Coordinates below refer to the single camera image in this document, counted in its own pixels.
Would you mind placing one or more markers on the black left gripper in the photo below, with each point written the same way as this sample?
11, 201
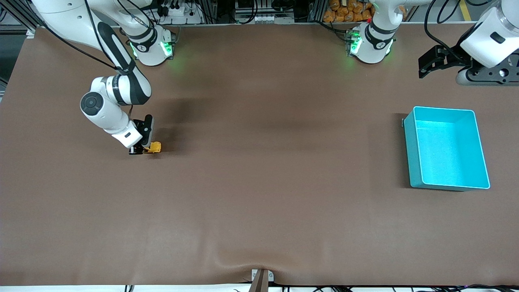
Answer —
451, 59

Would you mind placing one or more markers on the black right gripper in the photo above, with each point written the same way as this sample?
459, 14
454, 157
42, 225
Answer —
141, 147

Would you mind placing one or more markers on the yellow toy beetle car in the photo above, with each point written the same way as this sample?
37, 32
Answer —
155, 147

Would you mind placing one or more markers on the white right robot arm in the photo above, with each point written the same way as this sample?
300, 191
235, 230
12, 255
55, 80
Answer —
105, 109

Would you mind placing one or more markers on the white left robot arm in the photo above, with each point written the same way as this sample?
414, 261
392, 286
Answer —
373, 44

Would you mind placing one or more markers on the teal plastic bin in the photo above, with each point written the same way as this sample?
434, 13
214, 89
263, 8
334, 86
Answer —
450, 158

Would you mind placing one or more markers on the orange snack bags pile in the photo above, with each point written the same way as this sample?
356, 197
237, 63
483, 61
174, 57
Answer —
348, 10

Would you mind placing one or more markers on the white power strip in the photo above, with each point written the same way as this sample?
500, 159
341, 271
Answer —
180, 14

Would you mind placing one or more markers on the small white corner block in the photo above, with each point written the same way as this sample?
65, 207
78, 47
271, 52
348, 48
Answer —
30, 33

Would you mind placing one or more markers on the white connector block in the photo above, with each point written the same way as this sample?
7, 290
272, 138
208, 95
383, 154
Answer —
267, 18

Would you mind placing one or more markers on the metal table clamp bracket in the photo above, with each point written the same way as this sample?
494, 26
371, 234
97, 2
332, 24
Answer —
261, 280

